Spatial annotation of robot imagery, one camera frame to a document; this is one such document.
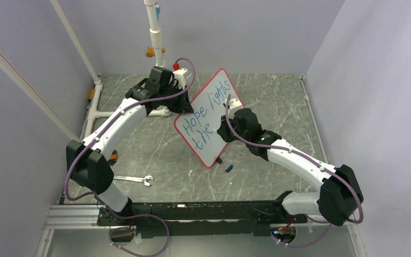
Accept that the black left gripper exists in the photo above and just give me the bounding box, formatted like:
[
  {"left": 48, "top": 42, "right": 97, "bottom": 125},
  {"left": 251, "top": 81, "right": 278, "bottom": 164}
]
[{"left": 161, "top": 84, "right": 193, "bottom": 115}]

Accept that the pink-framed whiteboard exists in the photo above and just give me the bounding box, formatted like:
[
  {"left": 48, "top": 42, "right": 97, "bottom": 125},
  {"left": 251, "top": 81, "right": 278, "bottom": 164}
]
[{"left": 174, "top": 69, "right": 243, "bottom": 168}]

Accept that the blue marker cap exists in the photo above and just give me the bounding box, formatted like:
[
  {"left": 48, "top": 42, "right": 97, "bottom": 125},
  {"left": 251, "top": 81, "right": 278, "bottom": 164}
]
[{"left": 225, "top": 165, "right": 233, "bottom": 173}]

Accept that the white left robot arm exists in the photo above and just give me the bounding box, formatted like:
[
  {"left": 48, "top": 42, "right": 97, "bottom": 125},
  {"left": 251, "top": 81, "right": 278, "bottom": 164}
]
[{"left": 64, "top": 66, "right": 193, "bottom": 225}]

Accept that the orange yellow pole clamp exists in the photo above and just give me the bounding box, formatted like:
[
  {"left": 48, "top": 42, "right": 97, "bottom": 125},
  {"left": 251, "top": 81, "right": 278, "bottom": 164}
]
[{"left": 144, "top": 47, "right": 156, "bottom": 58}]

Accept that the silver open-end wrench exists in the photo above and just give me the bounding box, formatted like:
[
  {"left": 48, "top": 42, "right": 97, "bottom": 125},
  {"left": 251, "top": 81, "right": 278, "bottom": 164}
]
[{"left": 113, "top": 175, "right": 154, "bottom": 187}]

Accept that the white PVC vertical pole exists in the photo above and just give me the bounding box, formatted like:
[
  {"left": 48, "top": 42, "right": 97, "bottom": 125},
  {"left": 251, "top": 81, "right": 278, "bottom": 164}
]
[{"left": 143, "top": 0, "right": 165, "bottom": 67}]

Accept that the black orange hex key set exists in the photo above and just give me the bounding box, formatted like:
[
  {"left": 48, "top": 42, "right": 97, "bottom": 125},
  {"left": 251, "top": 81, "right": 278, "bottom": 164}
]
[{"left": 108, "top": 150, "right": 118, "bottom": 162}]

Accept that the blue pole clip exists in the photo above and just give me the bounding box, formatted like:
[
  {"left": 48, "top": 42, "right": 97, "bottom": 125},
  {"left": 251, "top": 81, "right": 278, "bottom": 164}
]
[{"left": 155, "top": 3, "right": 161, "bottom": 21}]

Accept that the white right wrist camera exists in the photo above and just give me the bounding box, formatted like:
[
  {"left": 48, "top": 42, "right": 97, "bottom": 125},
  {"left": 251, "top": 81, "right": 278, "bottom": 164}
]
[{"left": 226, "top": 98, "right": 243, "bottom": 116}]

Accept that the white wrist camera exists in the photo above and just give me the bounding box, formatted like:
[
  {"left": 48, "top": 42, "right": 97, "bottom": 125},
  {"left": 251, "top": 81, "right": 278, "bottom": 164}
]
[
  {"left": 226, "top": 98, "right": 243, "bottom": 116},
  {"left": 173, "top": 63, "right": 193, "bottom": 89}
]

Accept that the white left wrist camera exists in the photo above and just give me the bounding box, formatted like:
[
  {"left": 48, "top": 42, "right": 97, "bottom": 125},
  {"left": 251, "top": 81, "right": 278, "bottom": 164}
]
[{"left": 173, "top": 63, "right": 193, "bottom": 89}]

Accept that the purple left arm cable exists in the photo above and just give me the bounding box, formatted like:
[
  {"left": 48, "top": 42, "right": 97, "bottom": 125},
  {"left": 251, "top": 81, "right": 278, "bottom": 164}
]
[{"left": 64, "top": 57, "right": 196, "bottom": 257}]

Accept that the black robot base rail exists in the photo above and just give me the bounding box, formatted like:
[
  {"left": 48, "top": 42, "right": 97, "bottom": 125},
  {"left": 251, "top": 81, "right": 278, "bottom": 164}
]
[{"left": 97, "top": 200, "right": 307, "bottom": 239}]

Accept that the white PVC pipe frame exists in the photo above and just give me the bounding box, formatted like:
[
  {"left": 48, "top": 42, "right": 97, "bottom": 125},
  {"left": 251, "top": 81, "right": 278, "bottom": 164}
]
[{"left": 0, "top": 0, "right": 172, "bottom": 137}]

